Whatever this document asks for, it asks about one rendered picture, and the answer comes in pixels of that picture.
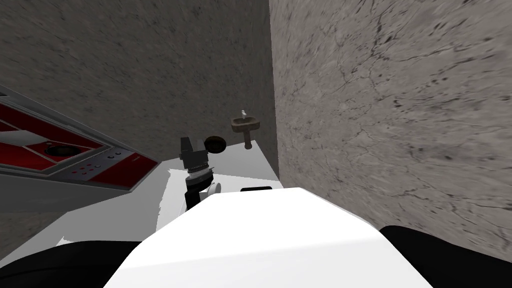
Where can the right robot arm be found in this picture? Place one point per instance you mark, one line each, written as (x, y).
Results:
(452, 260)

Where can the brown pedestal sink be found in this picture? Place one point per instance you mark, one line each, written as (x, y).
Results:
(244, 124)

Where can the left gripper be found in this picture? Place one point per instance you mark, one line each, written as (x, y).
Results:
(194, 159)

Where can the red and grey appliance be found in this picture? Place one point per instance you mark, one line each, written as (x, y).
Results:
(60, 150)

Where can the dark round knob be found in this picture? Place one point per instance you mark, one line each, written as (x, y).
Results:
(215, 144)

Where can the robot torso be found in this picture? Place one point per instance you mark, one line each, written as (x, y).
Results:
(264, 240)

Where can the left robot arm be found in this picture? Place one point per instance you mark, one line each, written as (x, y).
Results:
(60, 266)

